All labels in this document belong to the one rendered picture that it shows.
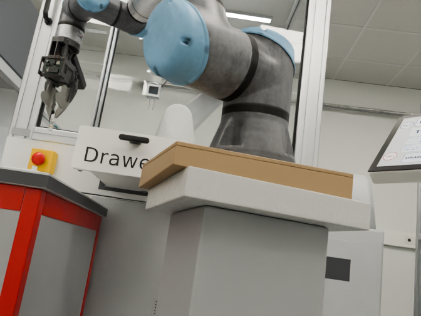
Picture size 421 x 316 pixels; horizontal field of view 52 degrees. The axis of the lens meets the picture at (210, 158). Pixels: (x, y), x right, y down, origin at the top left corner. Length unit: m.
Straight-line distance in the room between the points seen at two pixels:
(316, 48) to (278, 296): 1.13
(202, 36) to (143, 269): 0.91
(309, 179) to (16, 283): 0.53
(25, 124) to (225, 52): 1.00
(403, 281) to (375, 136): 1.52
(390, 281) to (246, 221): 4.30
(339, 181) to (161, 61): 0.31
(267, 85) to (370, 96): 4.49
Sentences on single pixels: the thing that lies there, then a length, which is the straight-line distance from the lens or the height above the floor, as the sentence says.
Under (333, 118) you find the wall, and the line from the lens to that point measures 4.98.
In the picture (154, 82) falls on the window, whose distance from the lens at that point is 1.53.
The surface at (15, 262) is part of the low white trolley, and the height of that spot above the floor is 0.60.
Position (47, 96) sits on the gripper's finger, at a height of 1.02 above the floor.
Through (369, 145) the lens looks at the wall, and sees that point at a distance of 4.99.
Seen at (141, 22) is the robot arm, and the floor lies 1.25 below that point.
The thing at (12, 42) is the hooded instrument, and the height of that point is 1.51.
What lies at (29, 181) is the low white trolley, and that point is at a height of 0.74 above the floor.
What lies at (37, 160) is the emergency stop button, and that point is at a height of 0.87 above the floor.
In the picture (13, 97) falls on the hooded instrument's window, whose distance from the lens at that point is 2.42.
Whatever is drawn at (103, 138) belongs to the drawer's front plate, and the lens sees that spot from 1.11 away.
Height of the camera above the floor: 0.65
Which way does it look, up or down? 13 degrees up
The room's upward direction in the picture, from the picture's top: 8 degrees clockwise
